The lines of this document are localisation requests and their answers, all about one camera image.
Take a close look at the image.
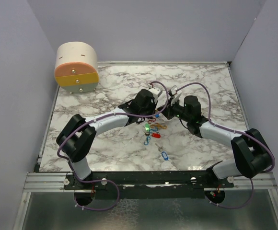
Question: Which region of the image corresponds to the blue window tag with key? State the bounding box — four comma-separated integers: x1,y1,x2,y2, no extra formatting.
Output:
155,143,169,161

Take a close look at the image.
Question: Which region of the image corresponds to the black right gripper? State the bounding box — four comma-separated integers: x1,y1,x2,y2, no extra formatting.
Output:
158,96,191,123

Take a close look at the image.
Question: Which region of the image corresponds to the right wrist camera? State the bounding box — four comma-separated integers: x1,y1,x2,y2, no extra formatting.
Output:
169,85,181,106

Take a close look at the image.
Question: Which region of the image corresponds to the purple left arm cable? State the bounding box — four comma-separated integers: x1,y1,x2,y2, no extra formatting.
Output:
57,81,170,211

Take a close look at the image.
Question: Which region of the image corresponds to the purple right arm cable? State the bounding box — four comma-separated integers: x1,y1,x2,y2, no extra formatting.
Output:
176,82,276,209

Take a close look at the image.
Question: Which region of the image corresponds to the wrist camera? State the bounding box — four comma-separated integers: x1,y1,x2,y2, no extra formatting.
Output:
169,85,181,106
149,87,162,101

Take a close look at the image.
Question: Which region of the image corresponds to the red key tag with key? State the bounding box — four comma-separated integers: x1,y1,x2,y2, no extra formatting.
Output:
151,133,161,138

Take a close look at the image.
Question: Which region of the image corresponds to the round three-drawer storage box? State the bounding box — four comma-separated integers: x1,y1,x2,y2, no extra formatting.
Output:
54,42,99,93

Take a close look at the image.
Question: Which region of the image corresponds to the green key tag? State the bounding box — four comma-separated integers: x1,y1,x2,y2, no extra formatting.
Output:
144,123,150,132

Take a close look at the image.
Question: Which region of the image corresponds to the orange s-shaped carabiner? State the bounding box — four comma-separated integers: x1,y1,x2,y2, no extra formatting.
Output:
150,123,161,128
158,124,167,129

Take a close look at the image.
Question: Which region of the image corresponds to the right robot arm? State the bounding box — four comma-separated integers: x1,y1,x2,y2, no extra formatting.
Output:
158,96,274,187

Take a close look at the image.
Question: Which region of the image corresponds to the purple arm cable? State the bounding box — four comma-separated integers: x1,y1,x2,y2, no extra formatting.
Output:
57,81,170,211
176,82,276,209

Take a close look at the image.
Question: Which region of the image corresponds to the aluminium frame rail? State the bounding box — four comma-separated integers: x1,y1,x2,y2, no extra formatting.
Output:
23,172,278,192

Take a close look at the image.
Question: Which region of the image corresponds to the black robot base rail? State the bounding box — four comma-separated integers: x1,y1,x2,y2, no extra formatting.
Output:
64,171,233,199

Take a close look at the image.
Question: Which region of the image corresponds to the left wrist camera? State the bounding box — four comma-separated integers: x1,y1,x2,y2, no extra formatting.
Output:
149,87,162,101

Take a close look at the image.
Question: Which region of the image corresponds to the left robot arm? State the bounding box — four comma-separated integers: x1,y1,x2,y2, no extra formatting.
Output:
56,87,162,189

